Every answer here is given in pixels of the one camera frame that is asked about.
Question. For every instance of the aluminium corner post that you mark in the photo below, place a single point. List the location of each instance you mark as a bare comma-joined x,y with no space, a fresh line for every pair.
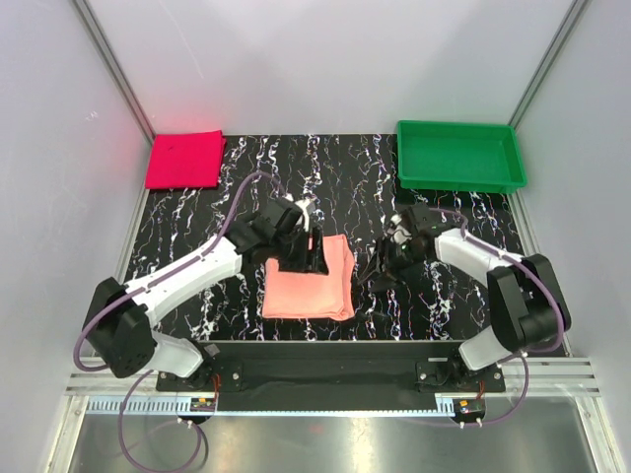
97,35
553,51

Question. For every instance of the right controller board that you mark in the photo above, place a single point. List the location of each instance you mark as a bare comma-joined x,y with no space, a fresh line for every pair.
470,411

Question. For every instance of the white slotted cable duct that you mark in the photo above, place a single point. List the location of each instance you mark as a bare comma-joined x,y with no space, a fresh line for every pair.
421,407

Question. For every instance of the green plastic tray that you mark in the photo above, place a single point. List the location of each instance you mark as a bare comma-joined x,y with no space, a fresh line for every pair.
456,156

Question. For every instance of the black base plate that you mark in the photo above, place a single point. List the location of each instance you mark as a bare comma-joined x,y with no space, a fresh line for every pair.
357,373

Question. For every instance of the left controller board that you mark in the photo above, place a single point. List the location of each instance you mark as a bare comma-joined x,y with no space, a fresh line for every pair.
203,405

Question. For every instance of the left aluminium corner post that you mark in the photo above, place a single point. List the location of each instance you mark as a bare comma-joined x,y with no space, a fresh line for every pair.
97,35

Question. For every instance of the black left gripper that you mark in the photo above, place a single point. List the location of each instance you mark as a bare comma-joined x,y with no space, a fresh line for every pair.
315,262

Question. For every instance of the controller board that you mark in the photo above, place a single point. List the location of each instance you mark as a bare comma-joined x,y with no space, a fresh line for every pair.
470,411
203,405

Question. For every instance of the right aluminium corner post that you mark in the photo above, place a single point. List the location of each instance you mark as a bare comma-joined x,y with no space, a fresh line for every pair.
553,51

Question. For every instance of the folded magenta t shirt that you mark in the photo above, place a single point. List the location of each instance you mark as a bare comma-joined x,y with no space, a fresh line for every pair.
179,161

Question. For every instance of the aluminium front rail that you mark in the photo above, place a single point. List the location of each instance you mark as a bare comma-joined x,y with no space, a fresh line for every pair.
573,377

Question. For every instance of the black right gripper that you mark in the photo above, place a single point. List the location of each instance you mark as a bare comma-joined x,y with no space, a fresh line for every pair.
396,281

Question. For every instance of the peach t shirt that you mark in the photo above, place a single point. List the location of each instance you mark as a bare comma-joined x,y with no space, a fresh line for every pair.
290,295

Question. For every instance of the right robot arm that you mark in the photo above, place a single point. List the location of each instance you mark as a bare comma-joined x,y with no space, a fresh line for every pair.
528,312

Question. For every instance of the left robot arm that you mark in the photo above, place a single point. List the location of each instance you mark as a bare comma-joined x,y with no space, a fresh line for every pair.
122,318

